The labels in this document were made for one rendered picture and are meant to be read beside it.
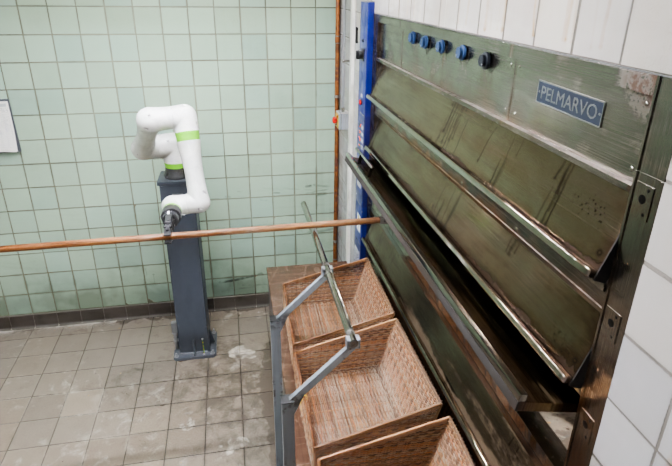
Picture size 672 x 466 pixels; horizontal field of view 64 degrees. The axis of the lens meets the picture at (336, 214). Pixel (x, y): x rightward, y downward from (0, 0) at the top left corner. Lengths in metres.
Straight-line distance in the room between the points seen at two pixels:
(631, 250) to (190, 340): 2.97
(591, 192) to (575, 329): 0.30
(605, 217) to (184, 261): 2.62
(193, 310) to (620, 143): 2.85
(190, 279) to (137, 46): 1.43
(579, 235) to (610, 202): 0.09
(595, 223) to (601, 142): 0.16
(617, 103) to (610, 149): 0.09
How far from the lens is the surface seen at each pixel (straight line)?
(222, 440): 3.16
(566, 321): 1.34
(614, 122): 1.17
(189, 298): 3.49
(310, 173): 3.74
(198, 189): 2.76
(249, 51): 3.53
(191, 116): 2.77
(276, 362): 2.41
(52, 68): 3.68
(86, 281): 4.13
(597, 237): 1.19
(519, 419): 1.62
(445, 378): 2.03
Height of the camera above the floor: 2.24
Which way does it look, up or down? 23 degrees down
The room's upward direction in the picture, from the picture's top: 1 degrees clockwise
